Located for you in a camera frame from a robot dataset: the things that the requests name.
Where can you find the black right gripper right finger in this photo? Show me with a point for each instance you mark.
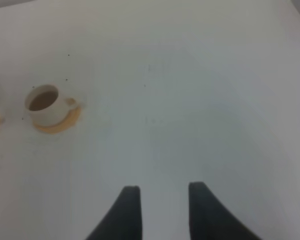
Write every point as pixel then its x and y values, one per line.
pixel 210 220

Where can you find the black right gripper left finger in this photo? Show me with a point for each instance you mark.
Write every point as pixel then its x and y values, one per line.
pixel 123 221

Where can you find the right orange coaster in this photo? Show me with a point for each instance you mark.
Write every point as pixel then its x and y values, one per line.
pixel 69 121

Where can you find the right white teacup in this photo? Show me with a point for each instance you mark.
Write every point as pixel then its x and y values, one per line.
pixel 48 106

